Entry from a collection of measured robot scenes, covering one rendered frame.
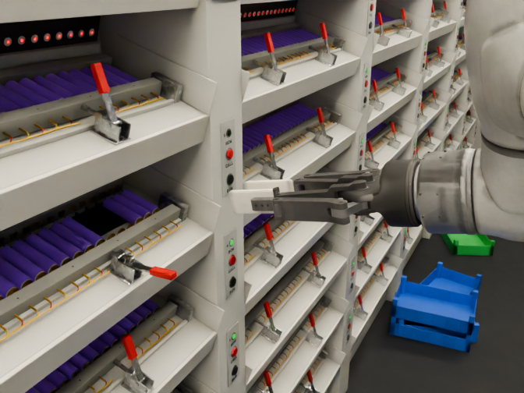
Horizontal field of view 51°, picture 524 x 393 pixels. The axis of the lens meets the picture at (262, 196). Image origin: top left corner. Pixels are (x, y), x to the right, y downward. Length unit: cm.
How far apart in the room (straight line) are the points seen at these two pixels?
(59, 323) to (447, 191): 45
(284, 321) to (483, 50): 96
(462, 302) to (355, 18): 134
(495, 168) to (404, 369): 162
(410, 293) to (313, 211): 181
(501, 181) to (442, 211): 7
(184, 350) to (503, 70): 66
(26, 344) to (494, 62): 54
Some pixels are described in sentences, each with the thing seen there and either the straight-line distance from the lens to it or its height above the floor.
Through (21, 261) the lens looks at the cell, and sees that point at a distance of 74.
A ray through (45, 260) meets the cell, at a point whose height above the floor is 98.
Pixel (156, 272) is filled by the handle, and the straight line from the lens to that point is 71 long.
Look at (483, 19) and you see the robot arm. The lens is 47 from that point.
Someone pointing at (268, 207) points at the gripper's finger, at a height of 105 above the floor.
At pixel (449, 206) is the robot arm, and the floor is 110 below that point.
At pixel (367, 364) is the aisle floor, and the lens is 211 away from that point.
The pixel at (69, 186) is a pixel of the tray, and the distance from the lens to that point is 63.
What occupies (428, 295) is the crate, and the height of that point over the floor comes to 9.
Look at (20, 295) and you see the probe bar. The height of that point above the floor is 97.
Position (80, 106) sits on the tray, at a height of 116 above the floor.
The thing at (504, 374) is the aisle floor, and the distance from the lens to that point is 221.
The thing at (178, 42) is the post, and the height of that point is 122.
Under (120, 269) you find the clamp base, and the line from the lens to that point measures 75.
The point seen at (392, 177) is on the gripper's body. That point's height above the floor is 111.
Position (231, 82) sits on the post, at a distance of 86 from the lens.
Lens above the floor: 131
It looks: 22 degrees down
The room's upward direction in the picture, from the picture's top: straight up
